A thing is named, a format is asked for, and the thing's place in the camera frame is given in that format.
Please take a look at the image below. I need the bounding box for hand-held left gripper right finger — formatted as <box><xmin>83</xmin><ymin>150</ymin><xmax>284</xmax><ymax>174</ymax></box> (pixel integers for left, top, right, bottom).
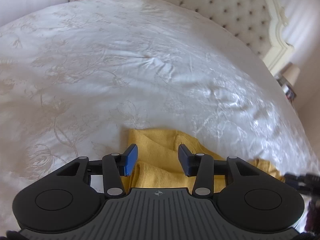
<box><xmin>178</xmin><ymin>144</ymin><xmax>259</xmax><ymax>197</ymax></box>

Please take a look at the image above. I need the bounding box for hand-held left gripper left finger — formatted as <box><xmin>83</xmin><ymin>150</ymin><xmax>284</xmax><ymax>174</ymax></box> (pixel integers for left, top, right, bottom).
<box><xmin>56</xmin><ymin>144</ymin><xmax>138</xmax><ymax>198</ymax></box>

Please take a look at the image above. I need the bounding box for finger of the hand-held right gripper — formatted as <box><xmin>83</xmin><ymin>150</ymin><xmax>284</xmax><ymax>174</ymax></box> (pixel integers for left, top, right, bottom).
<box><xmin>284</xmin><ymin>172</ymin><xmax>320</xmax><ymax>195</ymax></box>

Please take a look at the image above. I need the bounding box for yellow knit sweater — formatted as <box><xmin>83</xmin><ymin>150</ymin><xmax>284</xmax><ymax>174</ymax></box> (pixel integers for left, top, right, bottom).
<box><xmin>127</xmin><ymin>129</ymin><xmax>285</xmax><ymax>189</ymax></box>

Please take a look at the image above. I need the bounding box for dark red cloth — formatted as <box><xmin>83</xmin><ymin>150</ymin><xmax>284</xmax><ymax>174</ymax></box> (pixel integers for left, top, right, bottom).
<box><xmin>304</xmin><ymin>200</ymin><xmax>320</xmax><ymax>233</ymax></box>

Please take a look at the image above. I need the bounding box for bed with white floral bedspread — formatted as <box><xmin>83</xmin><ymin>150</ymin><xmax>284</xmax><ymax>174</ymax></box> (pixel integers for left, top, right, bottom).
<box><xmin>0</xmin><ymin>0</ymin><xmax>313</xmax><ymax>230</ymax></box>

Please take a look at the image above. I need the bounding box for table lamp with cream shade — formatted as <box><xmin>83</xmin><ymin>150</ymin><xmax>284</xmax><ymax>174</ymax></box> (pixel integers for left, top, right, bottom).
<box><xmin>282</xmin><ymin>64</ymin><xmax>301</xmax><ymax>86</ymax></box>

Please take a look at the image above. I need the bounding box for tufted cream headboard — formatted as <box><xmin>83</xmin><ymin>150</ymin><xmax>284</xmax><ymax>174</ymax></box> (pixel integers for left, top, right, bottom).
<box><xmin>135</xmin><ymin>0</ymin><xmax>294</xmax><ymax>73</ymax></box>

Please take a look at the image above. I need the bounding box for dark picture frame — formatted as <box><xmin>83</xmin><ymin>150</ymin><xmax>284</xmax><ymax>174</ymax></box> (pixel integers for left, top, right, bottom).
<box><xmin>285</xmin><ymin>86</ymin><xmax>297</xmax><ymax>101</ymax></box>

